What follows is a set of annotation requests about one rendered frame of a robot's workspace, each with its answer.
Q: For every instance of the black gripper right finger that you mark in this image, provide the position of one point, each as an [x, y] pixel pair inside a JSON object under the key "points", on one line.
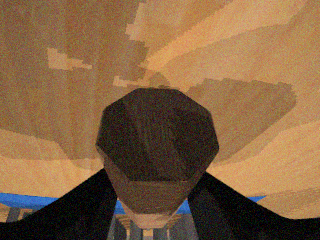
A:
{"points": [[223, 214]]}

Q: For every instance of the blue taped strip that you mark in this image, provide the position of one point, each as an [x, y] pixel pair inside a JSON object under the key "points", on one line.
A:
{"points": [[36, 202]]}

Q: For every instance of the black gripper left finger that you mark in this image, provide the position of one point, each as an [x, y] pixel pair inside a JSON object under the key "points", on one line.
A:
{"points": [[85, 213]]}

